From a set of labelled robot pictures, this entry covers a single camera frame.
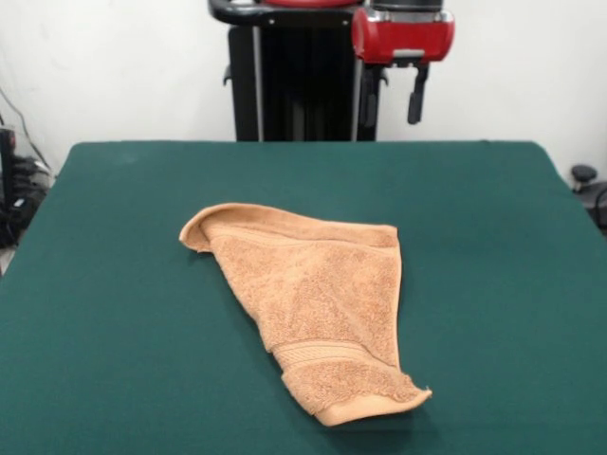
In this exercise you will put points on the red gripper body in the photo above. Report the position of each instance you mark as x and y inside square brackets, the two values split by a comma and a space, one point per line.
[403, 38]

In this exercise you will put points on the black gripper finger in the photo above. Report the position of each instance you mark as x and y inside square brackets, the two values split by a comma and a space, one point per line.
[414, 106]
[369, 104]

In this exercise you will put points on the tan terry towel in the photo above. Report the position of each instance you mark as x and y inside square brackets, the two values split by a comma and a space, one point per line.
[308, 294]

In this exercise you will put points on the dark green table cloth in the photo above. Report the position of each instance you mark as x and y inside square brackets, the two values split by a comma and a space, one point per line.
[118, 308]

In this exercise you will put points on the black equipment pile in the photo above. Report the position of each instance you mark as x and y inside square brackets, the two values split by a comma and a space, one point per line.
[19, 189]

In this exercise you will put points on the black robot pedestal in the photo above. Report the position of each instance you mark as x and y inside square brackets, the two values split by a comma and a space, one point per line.
[303, 80]

